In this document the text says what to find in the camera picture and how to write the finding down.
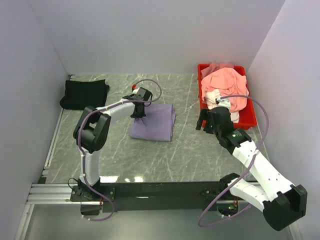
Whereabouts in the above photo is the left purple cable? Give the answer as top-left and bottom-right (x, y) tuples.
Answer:
(76, 79), (163, 222)

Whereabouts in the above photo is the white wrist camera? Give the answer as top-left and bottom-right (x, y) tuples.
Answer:
(215, 97), (231, 110)
(132, 84), (140, 94)

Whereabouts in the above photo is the black base crossbar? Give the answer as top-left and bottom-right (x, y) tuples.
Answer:
(70, 181), (227, 213)

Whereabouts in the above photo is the white t shirt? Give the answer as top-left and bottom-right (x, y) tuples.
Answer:
(204, 89), (248, 123)

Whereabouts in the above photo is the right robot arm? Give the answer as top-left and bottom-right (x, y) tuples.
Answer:
(196, 106), (308, 231)

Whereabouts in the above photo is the purple cable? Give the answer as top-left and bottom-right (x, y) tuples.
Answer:
(197, 94), (270, 228)
(76, 79), (163, 222)

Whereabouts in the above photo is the aluminium frame rail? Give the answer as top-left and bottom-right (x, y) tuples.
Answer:
(14, 181), (301, 240)

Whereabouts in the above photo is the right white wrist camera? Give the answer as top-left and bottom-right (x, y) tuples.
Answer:
(215, 97), (231, 110)

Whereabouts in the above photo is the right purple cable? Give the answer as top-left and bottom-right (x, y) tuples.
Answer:
(197, 94), (270, 228)

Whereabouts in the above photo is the red plastic bin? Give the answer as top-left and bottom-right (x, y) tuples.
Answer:
(197, 63), (257, 130)

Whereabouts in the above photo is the lavender t shirt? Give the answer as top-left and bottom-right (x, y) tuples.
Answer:
(128, 103), (176, 142)

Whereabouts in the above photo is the folded black t shirt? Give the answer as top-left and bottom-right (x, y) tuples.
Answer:
(59, 79), (110, 110)

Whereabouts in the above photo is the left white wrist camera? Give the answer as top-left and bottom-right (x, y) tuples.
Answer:
(132, 84), (140, 94)

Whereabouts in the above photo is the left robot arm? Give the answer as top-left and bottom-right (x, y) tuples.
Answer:
(73, 87), (153, 201)

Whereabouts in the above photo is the pink t shirt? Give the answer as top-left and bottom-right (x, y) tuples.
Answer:
(200, 63), (249, 113)

